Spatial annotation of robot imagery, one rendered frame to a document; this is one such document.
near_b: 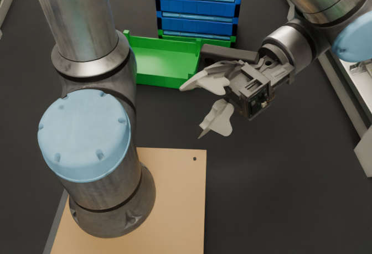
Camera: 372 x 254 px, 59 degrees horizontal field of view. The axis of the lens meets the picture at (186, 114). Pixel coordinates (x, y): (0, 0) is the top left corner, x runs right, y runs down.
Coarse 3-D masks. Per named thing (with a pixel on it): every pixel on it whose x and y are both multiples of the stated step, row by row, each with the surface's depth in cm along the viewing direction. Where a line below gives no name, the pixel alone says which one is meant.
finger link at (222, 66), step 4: (216, 64) 56; (220, 64) 56; (224, 64) 57; (228, 64) 57; (232, 64) 58; (236, 64) 59; (204, 68) 56; (208, 68) 56; (212, 68) 56; (216, 68) 56; (220, 68) 57; (224, 68) 57; (228, 68) 57; (232, 68) 58; (208, 72) 55; (212, 72) 55; (216, 72) 56; (220, 72) 57; (228, 72) 58; (224, 76) 58
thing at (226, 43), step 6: (162, 30) 127; (162, 36) 129; (168, 36) 128; (174, 36) 128; (204, 42) 128; (210, 42) 128; (216, 42) 127; (222, 42) 127; (228, 42) 127; (234, 42) 126
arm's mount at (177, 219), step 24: (168, 168) 79; (192, 168) 78; (168, 192) 75; (192, 192) 75; (72, 216) 72; (168, 216) 71; (192, 216) 71; (72, 240) 69; (96, 240) 68; (120, 240) 68; (144, 240) 68; (168, 240) 68; (192, 240) 68
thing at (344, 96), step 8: (320, 56) 126; (328, 56) 121; (328, 64) 120; (336, 64) 118; (328, 72) 121; (336, 72) 116; (336, 80) 116; (344, 80) 113; (336, 88) 116; (344, 88) 111; (344, 96) 111; (352, 96) 108; (344, 104) 111; (352, 104) 107; (352, 112) 107; (360, 112) 104; (352, 120) 108; (360, 120) 103; (368, 120) 102; (360, 128) 103; (368, 128) 100; (360, 136) 104
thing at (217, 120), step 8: (216, 104) 64; (224, 104) 63; (216, 112) 64; (224, 112) 64; (232, 112) 63; (208, 120) 64; (216, 120) 64; (224, 120) 63; (200, 128) 65; (208, 128) 65; (216, 128) 64; (224, 128) 63; (200, 136) 65
